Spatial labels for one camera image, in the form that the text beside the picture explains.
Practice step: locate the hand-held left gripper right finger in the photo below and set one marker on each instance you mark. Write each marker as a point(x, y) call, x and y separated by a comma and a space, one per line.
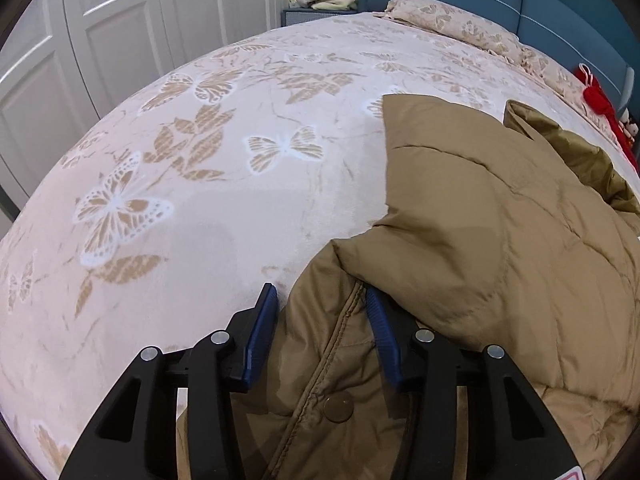
point(380, 330)

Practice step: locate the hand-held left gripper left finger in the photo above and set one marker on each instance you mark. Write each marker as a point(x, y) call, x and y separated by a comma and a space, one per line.
point(260, 320)

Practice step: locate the tan puffer jacket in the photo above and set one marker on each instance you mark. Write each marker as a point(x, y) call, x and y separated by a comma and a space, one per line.
point(475, 220)

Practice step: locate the butterfly print bed blanket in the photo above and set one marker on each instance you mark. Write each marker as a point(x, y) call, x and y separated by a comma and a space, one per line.
point(225, 220)

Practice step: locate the blue nightstand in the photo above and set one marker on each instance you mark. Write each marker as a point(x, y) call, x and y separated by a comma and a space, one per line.
point(300, 17)

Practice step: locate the red knitted cloth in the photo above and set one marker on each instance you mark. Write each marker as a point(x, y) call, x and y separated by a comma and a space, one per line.
point(597, 97)

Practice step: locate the small plush doll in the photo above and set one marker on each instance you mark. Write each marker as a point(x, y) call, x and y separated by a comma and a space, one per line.
point(631, 127)

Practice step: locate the white panelled wardrobe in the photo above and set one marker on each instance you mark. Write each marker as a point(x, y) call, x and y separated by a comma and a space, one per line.
point(125, 20)

